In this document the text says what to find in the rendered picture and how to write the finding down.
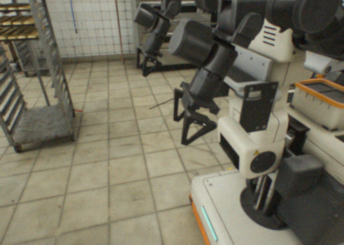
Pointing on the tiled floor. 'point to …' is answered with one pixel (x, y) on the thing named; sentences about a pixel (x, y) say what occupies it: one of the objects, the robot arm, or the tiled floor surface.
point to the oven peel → (119, 24)
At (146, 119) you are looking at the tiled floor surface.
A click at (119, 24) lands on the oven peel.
